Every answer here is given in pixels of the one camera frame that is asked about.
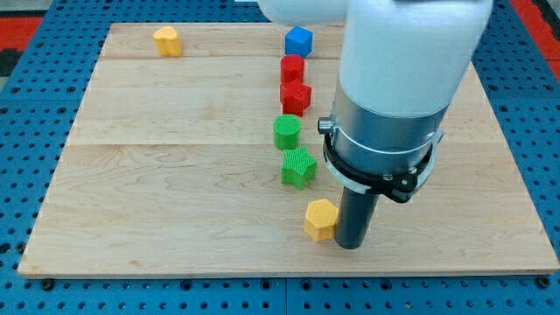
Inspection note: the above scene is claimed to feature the green star block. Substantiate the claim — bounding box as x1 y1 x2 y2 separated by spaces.
281 146 318 190

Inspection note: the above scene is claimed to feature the wooden board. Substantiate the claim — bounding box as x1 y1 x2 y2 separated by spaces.
17 23 559 279

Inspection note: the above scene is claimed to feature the green cylinder block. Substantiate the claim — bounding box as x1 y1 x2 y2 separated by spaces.
273 114 301 150

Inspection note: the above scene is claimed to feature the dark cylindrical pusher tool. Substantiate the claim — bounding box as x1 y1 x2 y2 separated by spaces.
334 188 379 249

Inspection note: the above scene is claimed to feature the blue cube block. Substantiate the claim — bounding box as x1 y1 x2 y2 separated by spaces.
284 26 313 59

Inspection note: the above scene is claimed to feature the red cylinder block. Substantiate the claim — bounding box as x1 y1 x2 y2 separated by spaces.
280 54 305 83

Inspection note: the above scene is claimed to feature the yellow heart block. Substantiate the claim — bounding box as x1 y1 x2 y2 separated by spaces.
153 26 182 57

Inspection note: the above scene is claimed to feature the yellow hexagon block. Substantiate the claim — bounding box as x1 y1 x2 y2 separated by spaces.
304 199 339 242

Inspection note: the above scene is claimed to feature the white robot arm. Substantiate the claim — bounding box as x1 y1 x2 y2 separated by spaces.
258 0 493 203

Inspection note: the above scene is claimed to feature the red star block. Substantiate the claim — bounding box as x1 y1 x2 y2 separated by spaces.
280 80 312 117

